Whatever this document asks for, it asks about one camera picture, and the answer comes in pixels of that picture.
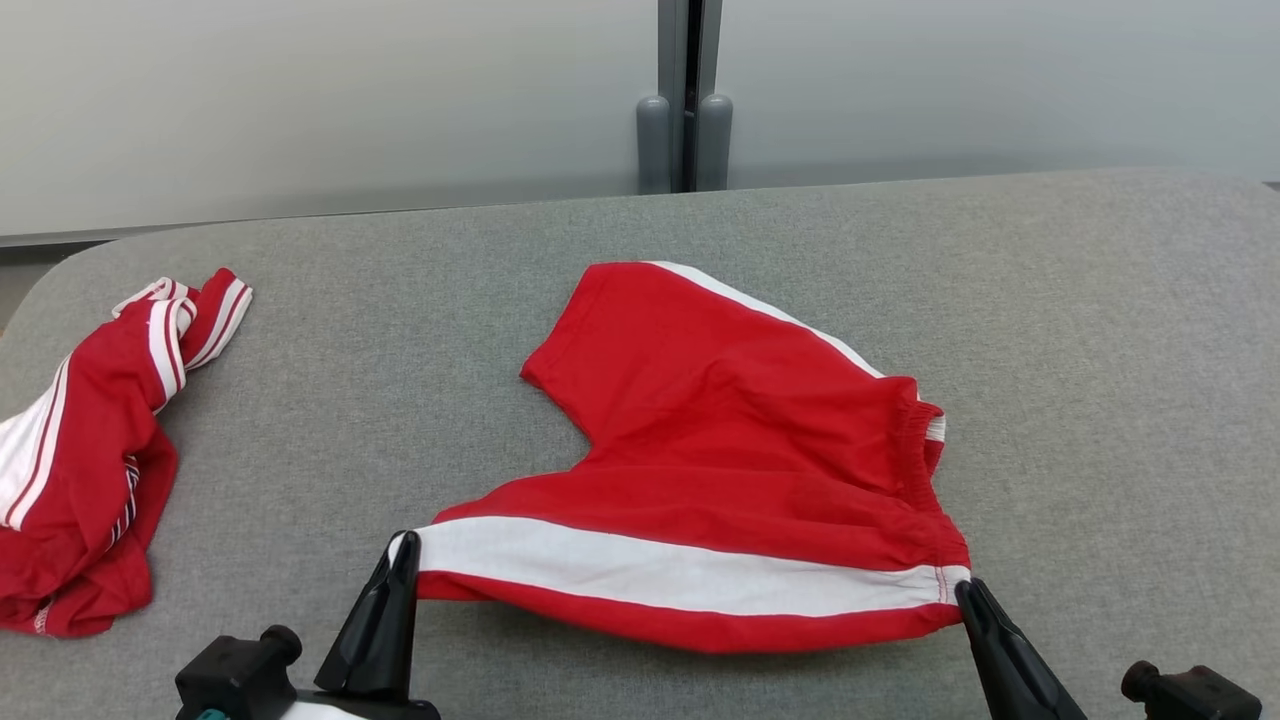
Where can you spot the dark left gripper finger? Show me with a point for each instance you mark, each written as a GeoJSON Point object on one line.
{"type": "Point", "coordinates": [370, 640]}
{"type": "Point", "coordinates": [408, 600]}

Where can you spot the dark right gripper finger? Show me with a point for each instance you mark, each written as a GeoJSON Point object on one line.
{"type": "Point", "coordinates": [1035, 690]}
{"type": "Point", "coordinates": [995, 670]}

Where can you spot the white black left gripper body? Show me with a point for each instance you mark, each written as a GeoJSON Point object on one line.
{"type": "Point", "coordinates": [380, 710]}

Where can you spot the red jersey with white trim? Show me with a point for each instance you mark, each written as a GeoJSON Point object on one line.
{"type": "Point", "coordinates": [90, 450]}

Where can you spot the red shorts with white stripe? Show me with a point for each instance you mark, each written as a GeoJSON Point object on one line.
{"type": "Point", "coordinates": [720, 430]}

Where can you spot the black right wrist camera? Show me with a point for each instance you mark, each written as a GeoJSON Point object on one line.
{"type": "Point", "coordinates": [1195, 695]}

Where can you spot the grey vertical partition post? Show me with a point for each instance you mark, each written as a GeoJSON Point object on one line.
{"type": "Point", "coordinates": [672, 50]}

